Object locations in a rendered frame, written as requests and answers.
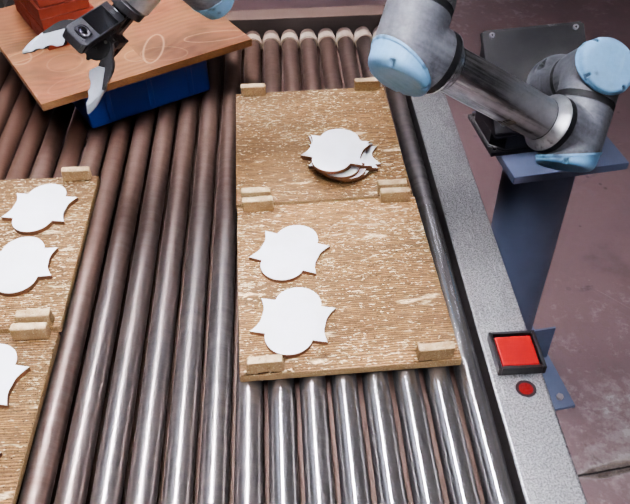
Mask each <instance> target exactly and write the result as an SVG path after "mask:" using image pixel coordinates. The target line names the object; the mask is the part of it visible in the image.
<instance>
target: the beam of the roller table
mask: <svg viewBox="0 0 630 504"><path fill-rule="evenodd" d="M405 96H406V100H407V103H408V107H409V111H410V114H411V118H412V122H413V125H414V129H415V133H416V136H417V140H418V143H419V147H420V151H421V154H422V158H423V162H424V165H425V169H426V173H427V176H428V180H429V184H430V187H431V191H432V195H433V198H434V202H435V205H436V209H437V213H438V216H439V220H440V224H441V227H442V231H443V235H444V238H445V242H446V246H447V249H448V253H449V257H450V260H451V264H452V267H453V271H454V275H455V278H456V282H457V286H458V289H459V293H460V297H461V300H462V304H463V308H464V311H465V315H466V319H467V322H468V326H469V329H470V333H471V337H472V340H473V344H474V348H475V351H476V355H477V359H478V362H479V366H480V370H481V373H482V377H483V381H484V384H485V388H486V391H487V395H488V399H489V402H490V406H491V410H492V413H493V417H494V421H495V424H496V428H497V432H498V435H499V439H500V443H501V446H502V450H503V453H504V457H505V461H506V464H507V468H508V472H509V475H510V479H511V483H512V486H513V490H514V494H515V497H516V501H517V504H588V503H587V500H586V497H585V495H584V492H583V489H582V486H581V483H580V480H579V477H578V475H577V472H576V469H575V466H574V463H573V460H572V457H571V454H570V452H569V449H568V446H567V443H566V440H565V437H564V434H563V431H562V429H561V426H560V423H559V420H558V417H557V414H556V411H555V408H554V406H553V403H552V400H551V397H550V394H549V391H548V388H547V386H546V383H545V380H544V377H543V374H542V373H537V374H519V375H500V376H498V375H497V372H496V368H495V365H494V361H493V358H492V354H491V351H490V348H489V344H488V341H487V336H488V333H489V332H505V331H524V330H527V328H526V325H525V322H524V319H523V317H522V314H521V311H520V308H519V305H518V302H517V299H516V297H515V294H514V291H513V288H512V285H511V282H510V279H509V276H508V274H507V271H506V268H505V265H504V262H503V259H502V256H501V253H500V251H499V248H498V245H497V242H496V239H495V236H494V233H493V230H492V228H491V225H490V222H489V219H488V216H487V213H486V210H485V208H484V205H483V202H482V199H481V196H480V193H479V190H478V187H477V185H476V182H475V179H474V176H473V173H472V170H471V167H470V164H469V162H468V159H467V156H466V153H465V150H464V147H463V144H462V141H461V139H460V136H459V133H458V130H457V127H456V124H455V121H454V118H453V116H452V113H451V110H450V107H449V104H448V101H447V98H446V96H445V94H444V93H442V92H440V91H438V92H436V93H434V94H425V95H423V96H420V97H412V96H407V95H405ZM521 380H527V381H530V382H532V383H533V384H534V385H535V386H536V389H537V391H536V394H535V395H534V396H532V397H524V396H521V395H520V394H519V393H518V392H517V391H516V388H515V386H516V384H517V382H519V381H521Z"/></svg>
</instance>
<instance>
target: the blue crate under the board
mask: <svg viewBox="0 0 630 504"><path fill-rule="evenodd" d="M209 89H210V85H209V77H208V69H207V61H206V60H205V61H202V62H199V63H196V64H193V65H189V66H186V67H183V68H180V69H177V70H173V71H170V72H167V73H164V74H161V75H158V76H154V77H151V78H148V79H145V80H142V81H138V82H135V83H132V84H129V85H126V86H123V87H119V88H116V89H113V90H110V91H107V92H105V93H104V94H103V96H102V98H101V100H100V102H99V104H98V105H97V107H96V108H95V109H94V110H93V111H92V112H91V113H90V114H87V113H86V102H87V100H88V98H84V99H81V100H78V101H75V102H72V103H73V104H74V106H75V107H76V108H77V109H78V111H79V112H80V113H81V115H82V116H83V117H84V119H85V120H86V121H87V122H88V124H89V125H90V126H91V127H92V128H97V127H100V126H103V125H106V124H109V123H112V122H115V121H118V120H121V119H124V118H127V117H130V116H133V115H136V114H139V113H142V112H145V111H148V110H151V109H154V108H157V107H160V106H163V105H166V104H169V103H172V102H175V101H178V100H181V99H184V98H187V97H190V96H193V95H196V94H199V93H202V92H205V91H208V90H209Z"/></svg>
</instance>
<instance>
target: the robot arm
mask: <svg viewBox="0 0 630 504"><path fill-rule="evenodd" d="M111 1H112V2H113V5H111V4H110V3H109V2H108V1H105V2H103V3H101V4H100V5H98V6H97V7H95V8H93V9H92V10H90V11H89V12H87V13H86V14H84V15H82V16H81V17H79V18H77V19H75V20H73V19H68V20H62V21H59V22H57V23H55V24H53V25H52V26H51V27H49V28H48V29H46V30H45V31H43V32H42V33H41V34H40V35H38V36H37V37H36V38H34V39H33V40H32V41H31V42H29V43H28V45H27V46H26V47H25V48H24V50H23V51H22V53H23V54H27V53H32V52H35V51H37V50H38V49H46V48H48V47H49V46H50V45H53V46H56V47H58V46H64V45H66V44H67V42H68V43H69V44H70V45H71V46H72V47H73V48H74V49H76V50H77V51H78V52H79V53H80V54H82V53H85V54H86V60H88V61H89V60H91V59H92V60H95V61H99V60H100V62H99V65H98V66H97V67H95V68H93V69H91V70H90V71H89V79H90V82H91V86H90V88H89V90H88V96H89V97H88V100H87V102H86V113H87V114H90V113H91V112H92V111H93V110H94V109H95V108H96V107H97V105H98V104H99V102H100V100H101V98H102V96H103V94H104V93H105V92H106V89H107V84H108V82H109V81H110V79H111V77H112V75H113V73H114V70H115V60H114V57H115V56H116V55H117V54H118V53H119V52H120V51H121V50H122V48H123V47H124V46H125V45H126V44H127V43H128V42H129V41H128V40H127V39H126V38H125V37H124V36H123V32H124V31H125V30H126V29H127V28H128V27H129V26H130V24H131V23H132V22H133V21H135V22H138V23H140V22H141V20H142V19H143V18H144V17H145V16H148V15H149V14H150V13H151V11H152V10H153V9H154V8H155V7H156V6H157V5H158V3H159V2H160V1H161V0H111ZM182 1H184V2H185V3H186V4H188V5H189V6H190V7H191V8H192V9H193V10H194V11H196V12H199V13H200V14H202V15H203V16H205V17H206V18H208V19H211V20H214V19H219V18H221V17H223V16H225V15H226V14H227V13H228V12H229V11H230V9H231V8H232V6H233V3H234V0H182ZM456 1H457V0H387V1H386V4H385V7H384V10H383V13H382V16H381V19H380V22H379V25H378V28H377V31H376V34H375V37H374V38H373V40H372V43H371V50H370V54H369V57H368V67H369V70H370V72H371V74H372V75H373V76H374V77H375V78H376V79H377V80H378V81H379V82H380V83H382V84H383V85H384V86H386V87H388V88H389V89H391V90H393V91H396V92H401V93H402V94H403V95H407V96H412V97H420V96H423V95H425V94H434V93H436V92H438V91H440V92H442V93H444V94H446V95H448V96H450V97H452V98H454V99H455V100H457V101H459V102H461V103H463V104H465V105H467V106H469V107H471V108H472V109H474V110H476V111H478V112H480V113H482V114H484V115H486V116H488V117H489V118H491V119H493V120H495V121H497V122H499V123H501V124H503V125H505V126H506V127H508V128H510V129H512V130H514V131H516V132H518V133H520V134H522V135H523V136H525V141H526V143H527V145H528V146H529V147H530V148H531V149H533V150H535V151H537V154H536V155H535V157H536V159H535V161H536V163H537V164H538V165H541V166H543V167H546V168H550V169H554V170H560V171H566V172H577V173H584V172H590V171H592V170H593V169H594V168H595V167H596V165H597V163H598V160H599V157H600V155H602V152H601V151H602V148H603V145H604V142H605V139H606V135H607V132H608V129H609V126H610V123H611V120H612V116H613V113H614V109H615V106H616V103H617V100H618V97H619V94H621V93H623V92H624V91H625V90H626V89H627V88H628V87H629V86H630V50H629V49H628V48H627V47H626V46H625V45H624V44H623V43H622V42H620V41H618V40H616V39H614V38H610V37H599V38H595V39H593V40H589V41H587V42H585V43H583V44H582V45H581V46H580V47H578V48H577V49H575V50H573V51H572V52H570V53H568V54H555V55H552V56H549V57H547V58H545V59H543V60H541V61H540V62H538V63H537V64H536V65H535V66H534V67H533V68H532V70H531V71H530V73H529V75H528V77H527V81H526V83H525V82H523V81H521V80H520V79H518V78H516V77H514V76H513V75H511V74H509V73H508V72H506V71H504V70H502V69H501V68H499V67H497V66H495V65H494V64H492V63H490V62H488V61H487V60H485V59H483V58H481V57H480V56H478V55H476V54H475V53H473V52H471V51H469V50H468V49H466V48H464V42H463V38H462V37H461V35H460V34H458V33H457V32H455V31H453V30H452V29H450V28H449V25H450V22H451V19H452V15H453V13H454V10H455V6H456ZM115 49H116V51H115Z"/></svg>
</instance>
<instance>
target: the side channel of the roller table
mask: <svg viewBox="0 0 630 504"><path fill-rule="evenodd" d="M384 7H385V5H366V6H340V7H314V8H288V9H261V10H235V11H229V12H228V13H227V14H226V15H225V16H224V17H225V18H226V19H227V20H229V21H230V22H231V23H232V24H234V25H235V26H236V27H237V28H239V29H240V30H241V31H242V32H244V33H245V34H246V33H247V32H249V31H256V32H258V33H259V35H260V38H261V40H262V39H263V36H264V33H265V32H266V31H268V30H274V31H276V32H277V33H278V35H279V38H280V45H281V37H282V33H283V32H284V31H285V30H287V29H291V30H294V31H295V32H296V34H297V37H298V40H299V37H300V33H301V31H302V30H304V29H307V28H308V29H312V30H313V31H314V33H315V35H316V37H317V38H318V33H319V31H320V30H321V29H323V28H329V29H331V30H332V31H333V34H334V35H335V39H336V33H337V31H338V29H340V28H342V27H347V28H349V29H350V30H351V33H352V34H353V37H354V36H355V35H354V33H355V30H356V29H357V28H358V27H361V26H364V27H367V28H368V29H369V32H370V33H371V35H372V36H373V30H374V28H376V27H377V26H378V25H379V22H380V19H381V16H382V13H383V10H384Z"/></svg>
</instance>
